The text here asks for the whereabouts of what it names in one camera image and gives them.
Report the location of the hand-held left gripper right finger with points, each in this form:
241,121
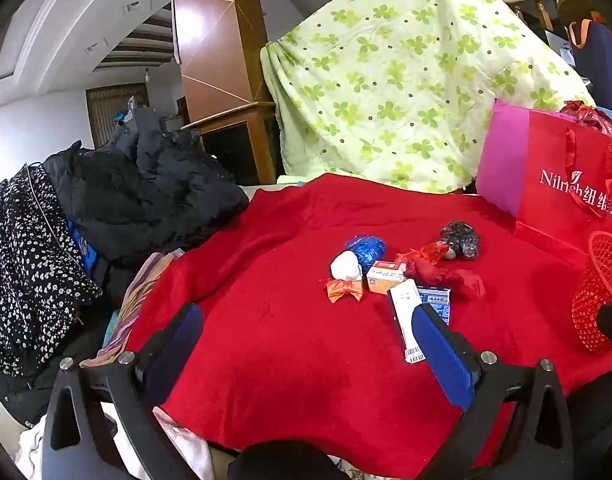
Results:
441,345

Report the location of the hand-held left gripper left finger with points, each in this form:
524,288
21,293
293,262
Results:
181,340

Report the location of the red plastic mesh basket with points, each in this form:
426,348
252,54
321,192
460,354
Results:
593,300

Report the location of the blue white medicine box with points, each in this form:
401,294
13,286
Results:
436,296

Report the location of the long white black box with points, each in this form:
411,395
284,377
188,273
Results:
403,310

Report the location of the small red plastic bag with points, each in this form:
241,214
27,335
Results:
461,282

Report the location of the orange medicine box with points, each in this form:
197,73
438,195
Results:
383,280

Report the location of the red foil wrapper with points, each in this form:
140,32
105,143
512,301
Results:
426,252

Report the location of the dark grey candy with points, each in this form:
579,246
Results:
461,240

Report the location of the orange candy wrapper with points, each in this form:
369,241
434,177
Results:
343,291

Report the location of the blue foil wrapper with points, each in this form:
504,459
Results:
368,249

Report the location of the white ball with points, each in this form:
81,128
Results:
346,266

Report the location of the striped cloth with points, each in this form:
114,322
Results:
136,300

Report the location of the red fleece blanket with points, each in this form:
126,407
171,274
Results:
286,360

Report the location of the white cloth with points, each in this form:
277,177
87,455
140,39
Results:
186,450

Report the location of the blue cloth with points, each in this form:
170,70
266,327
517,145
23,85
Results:
83,255

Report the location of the red paper gift bag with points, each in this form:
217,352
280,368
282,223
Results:
551,210

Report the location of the black puffer jacket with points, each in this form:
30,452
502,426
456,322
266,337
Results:
136,200

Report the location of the black white floral jacket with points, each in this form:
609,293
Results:
26,270

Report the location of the crumpled red plastic bag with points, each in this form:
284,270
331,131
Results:
588,117

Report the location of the brown lattice door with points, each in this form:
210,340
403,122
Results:
106,115

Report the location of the green clover print quilt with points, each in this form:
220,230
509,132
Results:
386,85

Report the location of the navy bag with orange trim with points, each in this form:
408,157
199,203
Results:
596,55

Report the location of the brown wooden pillar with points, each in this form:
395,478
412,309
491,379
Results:
211,35

